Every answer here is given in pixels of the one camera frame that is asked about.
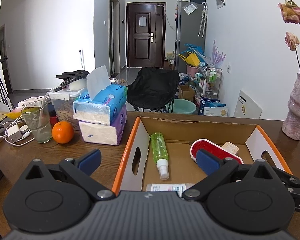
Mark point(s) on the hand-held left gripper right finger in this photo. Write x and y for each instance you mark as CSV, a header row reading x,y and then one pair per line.
x,y
207,161

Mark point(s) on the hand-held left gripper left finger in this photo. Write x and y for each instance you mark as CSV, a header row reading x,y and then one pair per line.
x,y
91,158

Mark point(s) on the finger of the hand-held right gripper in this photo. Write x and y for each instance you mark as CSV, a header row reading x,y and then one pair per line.
x,y
293,183

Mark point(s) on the red and white lint brush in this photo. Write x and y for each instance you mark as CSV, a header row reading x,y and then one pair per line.
x,y
210,146

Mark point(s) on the beige cube charger plug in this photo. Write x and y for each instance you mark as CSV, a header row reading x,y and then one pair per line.
x,y
230,147

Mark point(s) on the red cardboard box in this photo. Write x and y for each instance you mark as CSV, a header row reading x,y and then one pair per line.
x,y
190,132

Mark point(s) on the white labelled bottle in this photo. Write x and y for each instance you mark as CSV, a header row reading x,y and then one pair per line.
x,y
165,188

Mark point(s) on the green spray bottle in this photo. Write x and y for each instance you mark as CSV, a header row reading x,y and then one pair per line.
x,y
158,147

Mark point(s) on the purple tissue pack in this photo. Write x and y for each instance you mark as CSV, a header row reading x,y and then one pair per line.
x,y
100,133

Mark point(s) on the orange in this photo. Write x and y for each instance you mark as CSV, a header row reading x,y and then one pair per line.
x,y
62,132

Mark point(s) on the pink textured vase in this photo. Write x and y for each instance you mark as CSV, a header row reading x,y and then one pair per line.
x,y
296,110

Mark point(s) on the clear plastic food container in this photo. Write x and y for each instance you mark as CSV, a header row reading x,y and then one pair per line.
x,y
63,110

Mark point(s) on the blue packaged goods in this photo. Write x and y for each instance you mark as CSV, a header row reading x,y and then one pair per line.
x,y
211,103

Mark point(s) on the green plastic basin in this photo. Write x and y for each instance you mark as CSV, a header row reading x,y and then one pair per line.
x,y
183,107

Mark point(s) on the glass cup with straw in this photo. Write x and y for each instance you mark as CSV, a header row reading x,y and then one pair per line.
x,y
38,130

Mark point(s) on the blue tissue pack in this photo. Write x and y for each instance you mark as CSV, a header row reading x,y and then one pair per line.
x,y
105,100

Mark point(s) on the white leaning board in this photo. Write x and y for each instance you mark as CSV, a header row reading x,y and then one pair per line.
x,y
248,105

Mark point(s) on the small cardboard box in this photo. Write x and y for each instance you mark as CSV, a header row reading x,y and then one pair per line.
x,y
186,93

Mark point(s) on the white round tub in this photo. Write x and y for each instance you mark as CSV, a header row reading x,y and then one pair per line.
x,y
77,85

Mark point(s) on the metal storage cart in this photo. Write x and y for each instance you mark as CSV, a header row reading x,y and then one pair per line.
x,y
211,80

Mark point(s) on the white flat box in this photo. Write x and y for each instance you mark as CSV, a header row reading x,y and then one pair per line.
x,y
27,103

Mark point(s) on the black folded stand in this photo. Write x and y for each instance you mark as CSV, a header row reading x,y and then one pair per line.
x,y
72,75

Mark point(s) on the yellow packet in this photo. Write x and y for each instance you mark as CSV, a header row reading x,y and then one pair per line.
x,y
13,115

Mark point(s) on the black folding chair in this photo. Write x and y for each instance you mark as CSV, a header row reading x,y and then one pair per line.
x,y
152,90

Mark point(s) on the pink bucket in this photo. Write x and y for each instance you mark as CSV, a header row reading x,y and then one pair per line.
x,y
192,70

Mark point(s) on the mop pole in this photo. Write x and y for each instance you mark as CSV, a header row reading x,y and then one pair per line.
x,y
81,60

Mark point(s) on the yellow watering can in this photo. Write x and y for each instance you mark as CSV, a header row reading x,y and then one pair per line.
x,y
192,59

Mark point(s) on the purple feather decoration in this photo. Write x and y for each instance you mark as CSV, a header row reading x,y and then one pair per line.
x,y
216,55

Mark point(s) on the blue plastic rack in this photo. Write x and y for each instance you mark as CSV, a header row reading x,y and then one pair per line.
x,y
193,48

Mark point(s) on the dark brown entrance door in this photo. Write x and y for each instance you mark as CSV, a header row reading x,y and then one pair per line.
x,y
145,42

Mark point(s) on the grey refrigerator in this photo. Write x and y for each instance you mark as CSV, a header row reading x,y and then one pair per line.
x,y
190,32

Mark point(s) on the white folded umbrella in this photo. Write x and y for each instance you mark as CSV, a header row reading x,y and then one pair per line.
x,y
202,20

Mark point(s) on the dried pink roses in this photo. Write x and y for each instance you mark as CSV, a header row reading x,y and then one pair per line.
x,y
291,11

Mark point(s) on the clear plastic document bag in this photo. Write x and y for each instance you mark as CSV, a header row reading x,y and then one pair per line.
x,y
190,8

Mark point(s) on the black camera tripod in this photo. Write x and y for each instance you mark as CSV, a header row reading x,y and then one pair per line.
x,y
0,85

